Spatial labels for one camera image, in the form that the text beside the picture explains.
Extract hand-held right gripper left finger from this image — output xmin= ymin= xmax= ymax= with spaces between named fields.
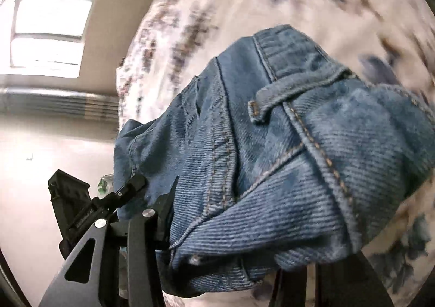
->
xmin=39 ymin=176 xmax=180 ymax=307

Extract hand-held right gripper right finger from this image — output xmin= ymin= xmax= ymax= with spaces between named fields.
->
xmin=270 ymin=253 xmax=395 ymax=307

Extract clear plastic bag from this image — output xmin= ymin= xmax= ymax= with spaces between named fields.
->
xmin=98 ymin=174 xmax=115 ymax=192

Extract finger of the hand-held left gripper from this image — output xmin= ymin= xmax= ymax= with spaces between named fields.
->
xmin=48 ymin=168 xmax=91 ymax=244
xmin=59 ymin=174 xmax=148 ymax=259

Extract window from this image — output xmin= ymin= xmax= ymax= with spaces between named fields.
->
xmin=10 ymin=0 xmax=113 ymax=69

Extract blue denim pants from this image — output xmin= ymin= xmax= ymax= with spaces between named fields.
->
xmin=113 ymin=24 xmax=435 ymax=299

